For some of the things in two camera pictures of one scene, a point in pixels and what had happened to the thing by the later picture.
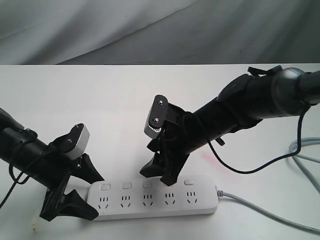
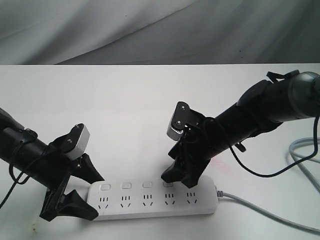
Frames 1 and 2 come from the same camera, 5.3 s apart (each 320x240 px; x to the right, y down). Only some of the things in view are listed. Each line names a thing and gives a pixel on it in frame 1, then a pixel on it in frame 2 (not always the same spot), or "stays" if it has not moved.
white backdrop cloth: (159, 32) stays
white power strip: (125, 199) stays
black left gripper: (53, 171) stays
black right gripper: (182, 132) → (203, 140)
